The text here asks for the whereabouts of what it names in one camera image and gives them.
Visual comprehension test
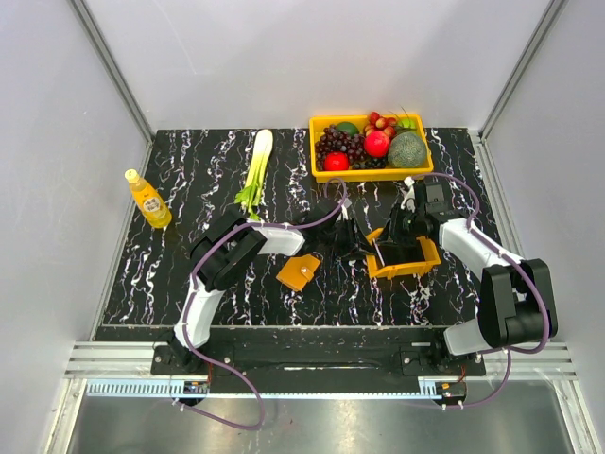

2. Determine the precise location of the green apple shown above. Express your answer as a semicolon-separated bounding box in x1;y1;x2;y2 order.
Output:
395;116;418;132

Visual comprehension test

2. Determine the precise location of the red apple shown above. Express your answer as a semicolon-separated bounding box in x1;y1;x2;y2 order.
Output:
323;151;350;172

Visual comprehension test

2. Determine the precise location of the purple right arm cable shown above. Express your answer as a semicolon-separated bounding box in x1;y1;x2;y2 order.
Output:
405;172;555;411

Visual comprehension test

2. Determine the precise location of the red pomegranate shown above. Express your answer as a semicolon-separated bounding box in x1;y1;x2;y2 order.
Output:
364;131;390;158

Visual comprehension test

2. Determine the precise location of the dark blueberry cluster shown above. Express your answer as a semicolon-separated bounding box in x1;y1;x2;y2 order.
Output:
351;158;388;170

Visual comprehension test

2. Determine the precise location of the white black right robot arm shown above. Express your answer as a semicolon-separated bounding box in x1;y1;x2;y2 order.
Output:
390;177;558;375

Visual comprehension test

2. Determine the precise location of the yellow juice bottle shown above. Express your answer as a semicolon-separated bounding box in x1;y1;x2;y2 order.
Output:
124;169;172;229

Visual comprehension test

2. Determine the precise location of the green netted melon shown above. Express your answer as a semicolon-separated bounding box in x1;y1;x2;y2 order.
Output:
388;132;427;168

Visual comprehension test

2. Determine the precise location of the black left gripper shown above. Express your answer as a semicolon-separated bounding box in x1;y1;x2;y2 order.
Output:
319;217;375;261

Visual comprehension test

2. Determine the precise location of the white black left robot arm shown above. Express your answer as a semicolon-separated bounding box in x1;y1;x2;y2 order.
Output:
168;201;375;374

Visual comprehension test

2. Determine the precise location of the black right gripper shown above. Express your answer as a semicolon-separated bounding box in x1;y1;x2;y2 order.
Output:
374;203;424;248

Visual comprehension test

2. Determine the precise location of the red cherry cluster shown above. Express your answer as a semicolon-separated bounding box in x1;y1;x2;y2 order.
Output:
363;112;398;138

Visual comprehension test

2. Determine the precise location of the purple grape bunch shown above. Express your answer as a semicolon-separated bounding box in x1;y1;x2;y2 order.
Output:
315;125;368;167

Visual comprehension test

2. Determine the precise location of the green lime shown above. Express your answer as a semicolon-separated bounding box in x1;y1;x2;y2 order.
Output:
336;121;359;136

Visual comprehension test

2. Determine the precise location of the small yellow plastic bin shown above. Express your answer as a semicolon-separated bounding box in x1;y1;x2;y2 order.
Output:
366;236;441;280

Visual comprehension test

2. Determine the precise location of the aluminium rail frame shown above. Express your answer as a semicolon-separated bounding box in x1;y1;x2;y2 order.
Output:
63;130;580;382

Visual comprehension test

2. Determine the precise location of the green white celery stalk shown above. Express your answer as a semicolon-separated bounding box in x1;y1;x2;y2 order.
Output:
234;129;273;221

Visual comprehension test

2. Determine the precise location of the white cable duct strip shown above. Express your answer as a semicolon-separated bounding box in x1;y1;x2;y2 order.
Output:
85;378;441;400

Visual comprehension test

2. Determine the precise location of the orange leather card holder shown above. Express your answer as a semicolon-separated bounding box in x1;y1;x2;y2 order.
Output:
276;254;321;291

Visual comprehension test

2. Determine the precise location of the yellow fruit tray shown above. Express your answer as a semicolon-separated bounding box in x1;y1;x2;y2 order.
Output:
309;113;434;183

